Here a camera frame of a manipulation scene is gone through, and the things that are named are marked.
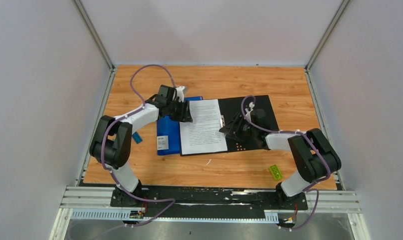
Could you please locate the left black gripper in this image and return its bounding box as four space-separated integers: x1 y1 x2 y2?
167 99 194 123

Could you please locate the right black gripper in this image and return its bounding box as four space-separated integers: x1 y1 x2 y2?
219 113 258 142

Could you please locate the blue file folder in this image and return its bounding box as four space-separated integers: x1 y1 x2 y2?
156 96 203 156

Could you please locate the printed paper sheet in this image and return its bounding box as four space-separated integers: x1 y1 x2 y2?
179 99 228 156

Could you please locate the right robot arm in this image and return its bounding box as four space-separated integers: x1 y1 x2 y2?
219 109 342 209

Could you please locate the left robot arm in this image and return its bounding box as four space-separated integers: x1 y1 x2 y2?
89 84 193 207

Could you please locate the blue toy brick plate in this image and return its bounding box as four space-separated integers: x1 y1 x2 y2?
132 132 143 144

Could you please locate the green toy brick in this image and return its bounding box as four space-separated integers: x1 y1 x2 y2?
268 164 283 182

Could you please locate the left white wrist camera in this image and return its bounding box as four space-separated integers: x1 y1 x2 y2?
175 85 188 102

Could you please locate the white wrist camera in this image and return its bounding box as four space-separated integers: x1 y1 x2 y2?
175 85 188 102
244 102 255 122

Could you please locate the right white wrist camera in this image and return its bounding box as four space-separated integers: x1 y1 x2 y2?
244 102 255 122

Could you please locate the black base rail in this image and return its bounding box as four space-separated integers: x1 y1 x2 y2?
63 185 361 229

